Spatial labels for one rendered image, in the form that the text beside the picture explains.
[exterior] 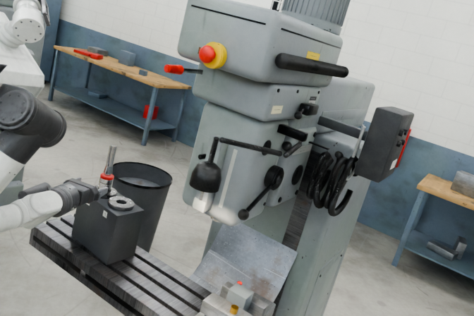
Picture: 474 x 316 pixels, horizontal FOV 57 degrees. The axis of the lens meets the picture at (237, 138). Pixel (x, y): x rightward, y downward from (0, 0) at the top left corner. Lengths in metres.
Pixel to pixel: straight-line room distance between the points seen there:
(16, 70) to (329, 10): 0.85
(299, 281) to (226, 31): 1.01
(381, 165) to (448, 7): 4.18
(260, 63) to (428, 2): 4.54
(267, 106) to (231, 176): 0.23
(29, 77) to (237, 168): 0.56
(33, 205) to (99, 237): 0.39
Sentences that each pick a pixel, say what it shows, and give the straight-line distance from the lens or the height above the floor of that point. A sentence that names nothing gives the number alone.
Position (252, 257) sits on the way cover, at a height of 1.04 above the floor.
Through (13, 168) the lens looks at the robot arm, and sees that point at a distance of 1.10.
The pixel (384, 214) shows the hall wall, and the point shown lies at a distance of 5.55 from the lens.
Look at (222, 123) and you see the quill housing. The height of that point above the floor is 1.58.
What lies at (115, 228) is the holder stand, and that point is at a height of 1.11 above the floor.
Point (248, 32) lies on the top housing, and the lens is 1.00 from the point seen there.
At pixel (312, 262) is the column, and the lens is 1.66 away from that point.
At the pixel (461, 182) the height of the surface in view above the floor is 0.99.
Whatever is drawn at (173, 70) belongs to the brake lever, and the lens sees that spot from 1.07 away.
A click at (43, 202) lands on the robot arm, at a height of 1.25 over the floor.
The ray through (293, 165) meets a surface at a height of 1.48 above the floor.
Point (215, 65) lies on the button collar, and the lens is 1.01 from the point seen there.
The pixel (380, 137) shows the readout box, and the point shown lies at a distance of 1.31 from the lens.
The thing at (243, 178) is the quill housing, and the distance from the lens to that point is 1.16.
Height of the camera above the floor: 1.83
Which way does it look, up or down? 13 degrees down
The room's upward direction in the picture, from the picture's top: 15 degrees clockwise
